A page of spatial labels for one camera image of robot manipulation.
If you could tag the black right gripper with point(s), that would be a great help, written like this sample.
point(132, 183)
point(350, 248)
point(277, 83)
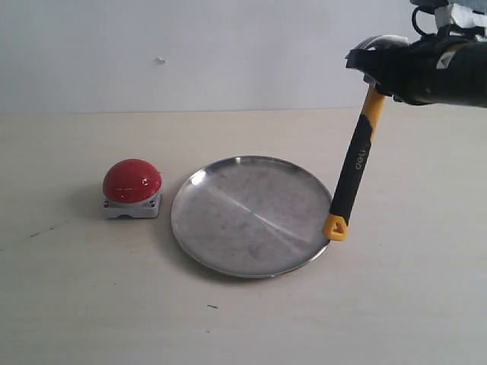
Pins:
point(434, 70)

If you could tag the yellow black claw hammer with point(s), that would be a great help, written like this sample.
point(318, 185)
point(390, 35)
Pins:
point(336, 224)

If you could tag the round stainless steel plate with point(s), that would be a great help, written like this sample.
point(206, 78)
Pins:
point(251, 216)

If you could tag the red dome push button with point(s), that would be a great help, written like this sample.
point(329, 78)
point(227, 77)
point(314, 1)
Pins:
point(132, 188)

